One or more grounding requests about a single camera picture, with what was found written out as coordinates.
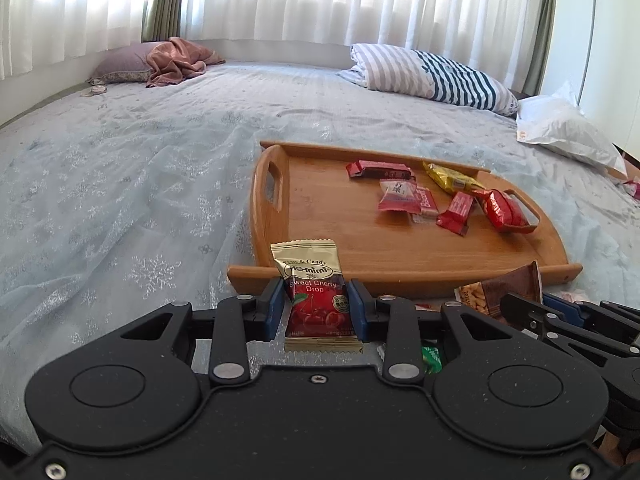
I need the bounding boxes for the small red snack packet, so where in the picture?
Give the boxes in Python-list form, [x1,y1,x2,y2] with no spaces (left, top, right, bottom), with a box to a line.
[436,192,476,236]

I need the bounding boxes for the bed with grey sheet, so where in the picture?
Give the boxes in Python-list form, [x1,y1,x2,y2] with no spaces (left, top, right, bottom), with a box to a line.
[0,60,640,456]

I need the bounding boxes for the pink snack packet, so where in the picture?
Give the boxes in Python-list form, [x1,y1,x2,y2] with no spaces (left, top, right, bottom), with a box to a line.
[377,178,420,213]

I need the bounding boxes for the white plastic bag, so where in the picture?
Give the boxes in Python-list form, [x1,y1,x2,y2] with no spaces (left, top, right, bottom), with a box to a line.
[515,80,628,181]

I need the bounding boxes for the white sheer curtain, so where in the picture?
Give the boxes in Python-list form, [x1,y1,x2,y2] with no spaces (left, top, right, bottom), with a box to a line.
[0,0,556,96]

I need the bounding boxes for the red chocolate bar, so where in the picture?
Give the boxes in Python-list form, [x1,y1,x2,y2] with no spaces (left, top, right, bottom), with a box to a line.
[346,159,417,181]

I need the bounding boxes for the purple pillow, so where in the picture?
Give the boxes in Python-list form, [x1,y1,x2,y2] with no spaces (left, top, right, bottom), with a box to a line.
[87,42,166,85]

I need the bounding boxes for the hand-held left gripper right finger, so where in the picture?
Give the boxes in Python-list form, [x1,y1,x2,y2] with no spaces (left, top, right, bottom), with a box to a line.
[347,279,521,386]

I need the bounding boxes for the yellow snack packet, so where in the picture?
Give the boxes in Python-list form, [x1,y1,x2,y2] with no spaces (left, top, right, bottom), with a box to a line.
[422,161,487,195]

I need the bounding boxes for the clear red biscuit packet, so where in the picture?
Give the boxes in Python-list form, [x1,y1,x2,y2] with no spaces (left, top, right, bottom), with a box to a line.
[412,186,441,222]

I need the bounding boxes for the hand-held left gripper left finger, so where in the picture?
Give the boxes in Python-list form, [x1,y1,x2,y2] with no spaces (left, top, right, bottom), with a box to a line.
[120,277,286,386]

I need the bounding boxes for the white wardrobe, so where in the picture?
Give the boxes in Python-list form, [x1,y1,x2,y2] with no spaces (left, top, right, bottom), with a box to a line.
[540,0,640,161]

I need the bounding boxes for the sheer snowflake cloth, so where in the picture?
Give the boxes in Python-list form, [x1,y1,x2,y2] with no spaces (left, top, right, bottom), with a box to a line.
[0,105,640,456]

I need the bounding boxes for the large red snack packet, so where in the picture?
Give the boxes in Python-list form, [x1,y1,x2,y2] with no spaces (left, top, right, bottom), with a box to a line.
[472,188,530,232]

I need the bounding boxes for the brown almond snack packet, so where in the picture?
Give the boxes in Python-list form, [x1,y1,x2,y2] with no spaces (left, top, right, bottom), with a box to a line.
[455,260,543,326]

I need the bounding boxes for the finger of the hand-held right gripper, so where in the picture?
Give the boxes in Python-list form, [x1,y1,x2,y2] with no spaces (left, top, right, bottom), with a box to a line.
[542,294,640,346]
[500,292,640,376]

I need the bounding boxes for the cherry candy packet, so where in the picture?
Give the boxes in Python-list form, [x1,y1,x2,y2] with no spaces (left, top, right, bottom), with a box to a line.
[270,239,361,356]

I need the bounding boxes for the green snack packet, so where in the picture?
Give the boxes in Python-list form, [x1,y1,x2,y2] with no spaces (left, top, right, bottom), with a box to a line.
[420,345,444,374]

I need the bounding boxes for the wooden tray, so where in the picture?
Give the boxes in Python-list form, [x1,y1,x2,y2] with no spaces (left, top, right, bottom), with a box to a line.
[227,140,583,297]

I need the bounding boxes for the striped folded quilt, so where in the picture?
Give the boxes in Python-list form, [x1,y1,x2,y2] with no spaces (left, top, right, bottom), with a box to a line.
[337,42,519,118]

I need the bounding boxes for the green curtain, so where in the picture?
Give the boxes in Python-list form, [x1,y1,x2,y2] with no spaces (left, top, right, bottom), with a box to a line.
[522,0,558,97]
[141,0,187,43]

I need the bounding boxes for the pink crumpled cloth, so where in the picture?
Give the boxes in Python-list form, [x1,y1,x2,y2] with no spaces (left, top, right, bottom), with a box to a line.
[146,36,226,88]

